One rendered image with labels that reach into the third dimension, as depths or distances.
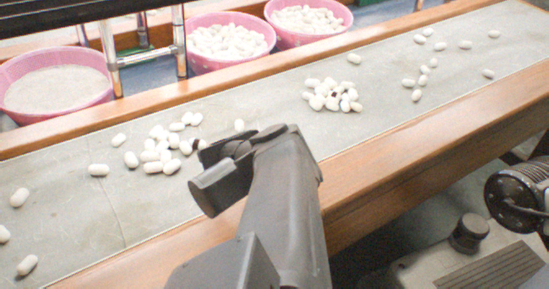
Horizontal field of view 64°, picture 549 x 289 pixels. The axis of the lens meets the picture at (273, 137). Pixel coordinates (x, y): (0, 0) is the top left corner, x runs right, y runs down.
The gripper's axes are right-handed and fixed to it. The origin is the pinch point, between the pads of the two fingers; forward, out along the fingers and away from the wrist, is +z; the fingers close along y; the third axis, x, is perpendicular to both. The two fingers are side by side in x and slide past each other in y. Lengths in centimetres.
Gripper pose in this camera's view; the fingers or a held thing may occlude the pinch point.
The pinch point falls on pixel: (213, 158)
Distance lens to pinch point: 74.5
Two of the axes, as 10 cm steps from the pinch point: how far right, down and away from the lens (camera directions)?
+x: 3.0, 9.5, 1.3
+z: -4.9, 0.3, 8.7
